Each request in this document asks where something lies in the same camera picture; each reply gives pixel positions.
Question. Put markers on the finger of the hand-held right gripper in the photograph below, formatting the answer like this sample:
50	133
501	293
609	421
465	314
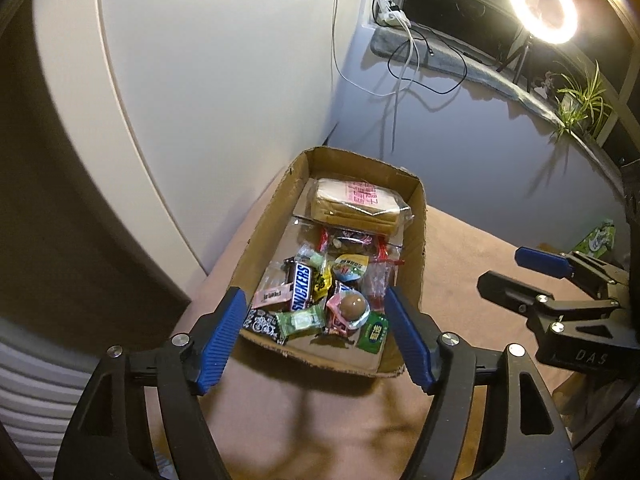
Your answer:
542	261
505	290

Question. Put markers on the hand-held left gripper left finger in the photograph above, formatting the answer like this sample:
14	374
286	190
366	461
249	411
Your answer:
220	335

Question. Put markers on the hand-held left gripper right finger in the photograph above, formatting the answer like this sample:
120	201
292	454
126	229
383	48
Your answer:
407	335

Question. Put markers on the dark green candy packet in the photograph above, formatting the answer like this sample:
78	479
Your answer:
374	334

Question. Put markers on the black white snack packet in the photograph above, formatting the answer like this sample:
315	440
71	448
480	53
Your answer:
261	324

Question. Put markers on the pink candy packet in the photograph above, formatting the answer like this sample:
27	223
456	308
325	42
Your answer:
270	296

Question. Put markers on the light green candy packet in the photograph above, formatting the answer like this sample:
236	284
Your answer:
300	322

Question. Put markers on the round jelly cup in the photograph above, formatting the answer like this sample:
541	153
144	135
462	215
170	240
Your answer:
350	266

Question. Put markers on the yellow candy packet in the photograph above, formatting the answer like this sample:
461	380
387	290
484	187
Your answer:
324	285

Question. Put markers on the clear green candy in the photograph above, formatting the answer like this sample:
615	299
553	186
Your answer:
310	258

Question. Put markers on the cardboard box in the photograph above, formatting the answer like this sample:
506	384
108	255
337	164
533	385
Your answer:
280	210

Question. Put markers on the sliced bread packet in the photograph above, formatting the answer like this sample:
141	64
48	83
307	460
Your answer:
357	202

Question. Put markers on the green carton box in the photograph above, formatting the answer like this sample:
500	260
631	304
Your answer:
597	240

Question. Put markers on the potted spider plant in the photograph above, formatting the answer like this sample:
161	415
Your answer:
582	100

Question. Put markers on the white ribbed panel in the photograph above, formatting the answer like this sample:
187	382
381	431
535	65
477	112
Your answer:
35	385

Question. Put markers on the black tripod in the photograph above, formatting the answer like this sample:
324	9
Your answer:
523	46

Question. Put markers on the grey stone window sill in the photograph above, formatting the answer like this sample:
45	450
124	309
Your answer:
440	57

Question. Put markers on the white cabinet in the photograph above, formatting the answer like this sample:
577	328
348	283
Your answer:
200	85

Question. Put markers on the white power strip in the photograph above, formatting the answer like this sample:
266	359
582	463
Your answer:
392	12

